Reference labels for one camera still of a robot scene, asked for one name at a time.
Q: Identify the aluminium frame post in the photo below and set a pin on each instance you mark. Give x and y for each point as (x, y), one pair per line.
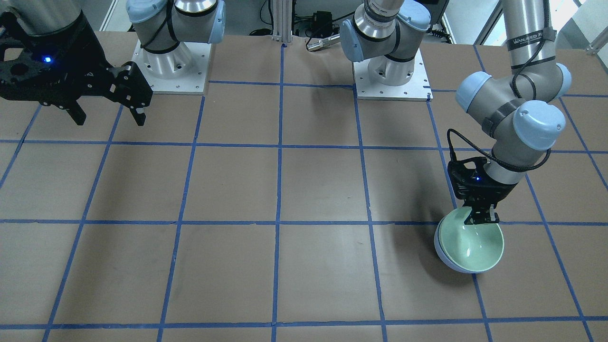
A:
(281, 20)

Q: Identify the green bowl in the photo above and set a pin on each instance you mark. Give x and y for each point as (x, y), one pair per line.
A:
(476, 248)

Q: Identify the blue bowl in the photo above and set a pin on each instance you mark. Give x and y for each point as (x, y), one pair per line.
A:
(441, 253)

